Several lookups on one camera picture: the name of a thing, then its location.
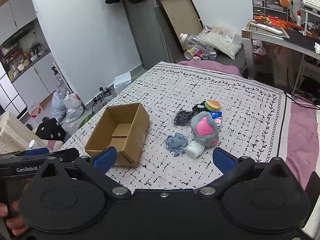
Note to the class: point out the white monitor stand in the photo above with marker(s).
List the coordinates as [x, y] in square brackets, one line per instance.
[306, 17]

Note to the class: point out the beige dotted cushion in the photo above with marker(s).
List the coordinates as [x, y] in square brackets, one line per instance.
[12, 132]

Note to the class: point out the white trash bag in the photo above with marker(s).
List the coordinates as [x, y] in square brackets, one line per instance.
[73, 107]

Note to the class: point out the paper cup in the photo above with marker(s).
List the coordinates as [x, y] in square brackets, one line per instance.
[190, 53]

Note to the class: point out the brown cardboard box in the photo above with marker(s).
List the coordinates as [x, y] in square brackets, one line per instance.
[135, 140]

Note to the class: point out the grey plush paw pink pads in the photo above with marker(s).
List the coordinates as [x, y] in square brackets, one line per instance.
[203, 128]

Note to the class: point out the black cloth item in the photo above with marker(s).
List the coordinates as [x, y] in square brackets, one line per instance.
[198, 108]

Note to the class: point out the grey trash bag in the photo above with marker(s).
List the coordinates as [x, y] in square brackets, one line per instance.
[58, 105]

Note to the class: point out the red gold package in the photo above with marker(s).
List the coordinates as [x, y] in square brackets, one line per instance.
[277, 22]

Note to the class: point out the blue plush octopus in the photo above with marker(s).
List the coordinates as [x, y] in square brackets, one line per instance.
[176, 141]

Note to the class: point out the black desk mat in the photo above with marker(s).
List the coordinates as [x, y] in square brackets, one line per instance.
[302, 40]

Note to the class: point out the grey drawer organiser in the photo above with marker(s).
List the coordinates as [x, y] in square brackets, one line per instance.
[258, 3]

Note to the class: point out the snack bag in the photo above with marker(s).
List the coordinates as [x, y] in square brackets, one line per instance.
[35, 110]

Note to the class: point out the white soft packet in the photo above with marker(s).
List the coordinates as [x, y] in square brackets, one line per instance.
[194, 150]

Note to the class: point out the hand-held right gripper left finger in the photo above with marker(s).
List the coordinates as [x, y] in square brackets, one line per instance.
[105, 156]

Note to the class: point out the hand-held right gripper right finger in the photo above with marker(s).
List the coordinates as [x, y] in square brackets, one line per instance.
[223, 158]

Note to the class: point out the person's left hand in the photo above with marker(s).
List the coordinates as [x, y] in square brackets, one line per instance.
[16, 220]

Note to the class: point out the hamburger plush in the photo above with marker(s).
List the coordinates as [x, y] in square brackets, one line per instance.
[285, 2]

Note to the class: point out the brown framed board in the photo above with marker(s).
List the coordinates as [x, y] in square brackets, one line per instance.
[180, 15]

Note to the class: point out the black mesh bag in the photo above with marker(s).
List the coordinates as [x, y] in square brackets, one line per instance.
[183, 118]

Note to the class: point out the red bag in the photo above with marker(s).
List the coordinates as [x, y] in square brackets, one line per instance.
[258, 55]

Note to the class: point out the white flat box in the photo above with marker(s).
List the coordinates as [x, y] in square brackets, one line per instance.
[122, 80]

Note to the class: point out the white black printed blanket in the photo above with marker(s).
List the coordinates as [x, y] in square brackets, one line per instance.
[175, 87]

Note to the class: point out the clear plastic bottle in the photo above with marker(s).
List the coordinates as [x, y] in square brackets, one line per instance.
[195, 41]

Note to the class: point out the blue tissue pack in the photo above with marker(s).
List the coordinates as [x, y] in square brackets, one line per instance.
[217, 118]

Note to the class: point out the black polka dot bag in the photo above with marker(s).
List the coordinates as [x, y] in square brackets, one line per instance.
[50, 130]

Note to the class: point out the small purple box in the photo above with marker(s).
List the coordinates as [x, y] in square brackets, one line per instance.
[213, 55]

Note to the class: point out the hamburger toy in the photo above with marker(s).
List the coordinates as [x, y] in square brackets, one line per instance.
[213, 104]

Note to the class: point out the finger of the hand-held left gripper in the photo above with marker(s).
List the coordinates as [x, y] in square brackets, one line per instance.
[65, 153]
[37, 151]

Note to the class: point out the brown paper bag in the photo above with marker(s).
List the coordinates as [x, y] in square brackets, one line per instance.
[287, 62]

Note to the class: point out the white power strip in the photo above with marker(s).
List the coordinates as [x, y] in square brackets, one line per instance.
[266, 28]

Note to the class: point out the pink bedsheet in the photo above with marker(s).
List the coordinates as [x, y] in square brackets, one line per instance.
[302, 130]

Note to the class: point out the white desk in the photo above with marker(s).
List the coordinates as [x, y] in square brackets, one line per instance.
[270, 38]

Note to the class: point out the white bottle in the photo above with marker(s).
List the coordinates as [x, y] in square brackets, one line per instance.
[299, 17]

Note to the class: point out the clear bag white contents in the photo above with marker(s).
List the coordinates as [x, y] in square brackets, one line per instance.
[225, 45]

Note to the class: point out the white kitchen cabinet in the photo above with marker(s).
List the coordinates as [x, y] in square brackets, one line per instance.
[32, 75]

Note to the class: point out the dark grey door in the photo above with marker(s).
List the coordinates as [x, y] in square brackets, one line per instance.
[142, 30]

